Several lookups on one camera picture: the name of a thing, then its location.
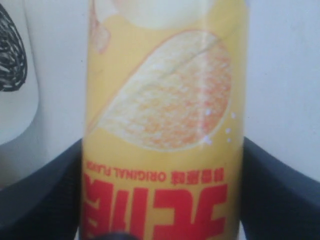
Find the cream bin with circle mark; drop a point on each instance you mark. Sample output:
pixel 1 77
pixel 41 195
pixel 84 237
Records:
pixel 19 91

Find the yellow Lay's chips can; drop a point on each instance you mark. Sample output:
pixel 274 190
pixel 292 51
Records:
pixel 164 122

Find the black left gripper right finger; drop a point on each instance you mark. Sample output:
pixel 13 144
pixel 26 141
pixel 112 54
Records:
pixel 277 202

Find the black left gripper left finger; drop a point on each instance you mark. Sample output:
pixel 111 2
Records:
pixel 46 204

